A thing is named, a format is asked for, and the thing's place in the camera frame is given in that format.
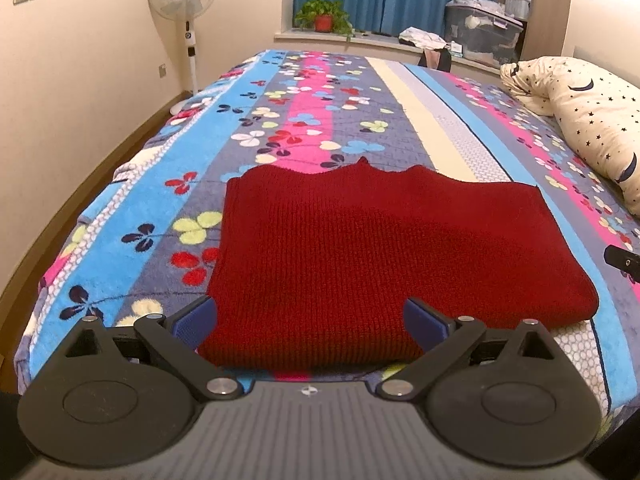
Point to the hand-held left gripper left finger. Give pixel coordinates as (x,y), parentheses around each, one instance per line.
(196,320)

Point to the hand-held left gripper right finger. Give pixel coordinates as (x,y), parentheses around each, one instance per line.
(425,321)

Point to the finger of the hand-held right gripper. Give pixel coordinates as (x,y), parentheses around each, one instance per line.
(620,257)

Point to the red knit sweater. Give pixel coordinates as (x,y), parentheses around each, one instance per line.
(380,255)

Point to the pile of white clothes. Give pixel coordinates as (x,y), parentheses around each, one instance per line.
(422,37)

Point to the star print cream pillow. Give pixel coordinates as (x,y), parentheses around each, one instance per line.
(590,105)

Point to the colourful floral striped bed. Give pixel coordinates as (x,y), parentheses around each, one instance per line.
(310,105)

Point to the black and pink bag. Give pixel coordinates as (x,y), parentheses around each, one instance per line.
(436,59)

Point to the small white box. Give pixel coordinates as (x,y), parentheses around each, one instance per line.
(455,50)

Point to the wooden shelf cabinet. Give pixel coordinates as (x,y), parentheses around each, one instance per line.
(535,5)

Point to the clear lidded storage box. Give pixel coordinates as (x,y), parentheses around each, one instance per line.
(482,27)

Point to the white shelf storage bin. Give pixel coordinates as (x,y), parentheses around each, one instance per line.
(516,6)

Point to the window sill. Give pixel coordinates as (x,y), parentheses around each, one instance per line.
(370,42)

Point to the potted plant in red pot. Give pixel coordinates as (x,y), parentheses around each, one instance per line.
(324,19)

